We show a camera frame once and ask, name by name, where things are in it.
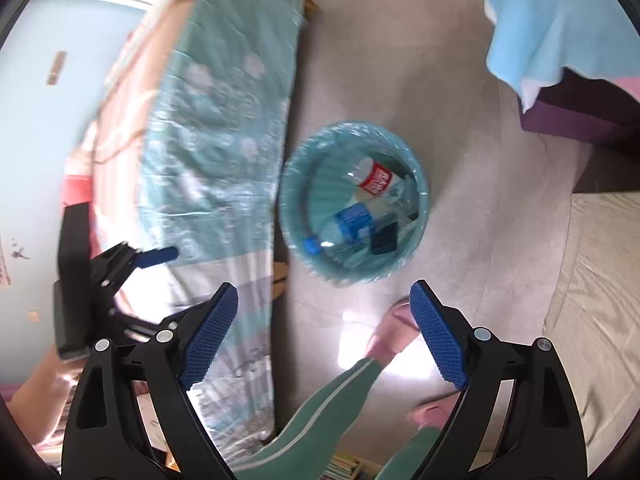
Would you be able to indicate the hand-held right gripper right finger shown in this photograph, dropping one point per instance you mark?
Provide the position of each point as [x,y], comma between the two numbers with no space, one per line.
[440,335]

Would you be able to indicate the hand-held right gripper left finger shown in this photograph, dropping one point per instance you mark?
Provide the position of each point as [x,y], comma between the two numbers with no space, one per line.
[210,335]

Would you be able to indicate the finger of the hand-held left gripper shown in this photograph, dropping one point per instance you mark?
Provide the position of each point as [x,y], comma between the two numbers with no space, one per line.
[135,330]
[157,256]

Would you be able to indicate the dark blue box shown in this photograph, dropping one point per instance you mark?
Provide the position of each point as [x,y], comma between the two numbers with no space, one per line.
[384,240]

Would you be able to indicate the blue label clear plastic bottle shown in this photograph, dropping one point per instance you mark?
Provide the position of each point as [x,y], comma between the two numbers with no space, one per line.
[352,222]

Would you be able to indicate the small clear plastic bottle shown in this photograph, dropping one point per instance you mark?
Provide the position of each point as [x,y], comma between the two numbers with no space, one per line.
[400,195]

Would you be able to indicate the teal trash bin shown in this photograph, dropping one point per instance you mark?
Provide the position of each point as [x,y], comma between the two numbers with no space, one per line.
[320,170]

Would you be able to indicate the person's left forearm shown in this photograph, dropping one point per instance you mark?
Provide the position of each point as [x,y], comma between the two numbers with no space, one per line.
[40,400]

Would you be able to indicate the pink slipper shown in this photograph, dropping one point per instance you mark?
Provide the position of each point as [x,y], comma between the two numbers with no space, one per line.
[425,414]
[390,340]

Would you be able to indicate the red pink cloth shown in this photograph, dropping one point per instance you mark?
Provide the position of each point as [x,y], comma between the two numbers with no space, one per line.
[77,190]

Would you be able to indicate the person's right leg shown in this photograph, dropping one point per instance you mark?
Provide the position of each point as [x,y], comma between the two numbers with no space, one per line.
[415,450]

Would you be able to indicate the person's leg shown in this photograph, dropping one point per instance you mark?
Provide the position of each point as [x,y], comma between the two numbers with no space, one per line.
[415,450]
[310,420]

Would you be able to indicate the person's left leg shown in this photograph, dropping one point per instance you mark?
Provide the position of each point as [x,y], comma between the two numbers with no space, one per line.
[310,420]

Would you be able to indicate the peach bed cover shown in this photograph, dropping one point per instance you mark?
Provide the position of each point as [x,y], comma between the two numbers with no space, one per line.
[130,110]

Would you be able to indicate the teal patterned bed sheet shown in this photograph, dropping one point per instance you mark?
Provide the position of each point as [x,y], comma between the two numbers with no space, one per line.
[215,110]

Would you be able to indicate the colourful books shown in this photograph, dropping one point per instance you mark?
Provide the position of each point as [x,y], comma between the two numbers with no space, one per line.
[345,467]

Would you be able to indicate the red label plastic bottle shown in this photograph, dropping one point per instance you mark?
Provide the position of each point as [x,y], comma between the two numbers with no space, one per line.
[377,177]

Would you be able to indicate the brown tape strip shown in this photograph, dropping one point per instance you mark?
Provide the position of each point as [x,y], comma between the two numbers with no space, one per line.
[57,67]

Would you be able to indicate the dark purple cabinet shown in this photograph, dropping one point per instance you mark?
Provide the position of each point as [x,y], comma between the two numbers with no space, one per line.
[575,115]

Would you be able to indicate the light blue towel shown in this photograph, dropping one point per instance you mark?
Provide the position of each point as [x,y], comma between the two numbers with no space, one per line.
[540,20]

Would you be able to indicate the wooden bed frame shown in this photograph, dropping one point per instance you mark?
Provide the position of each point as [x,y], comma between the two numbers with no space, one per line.
[281,280]

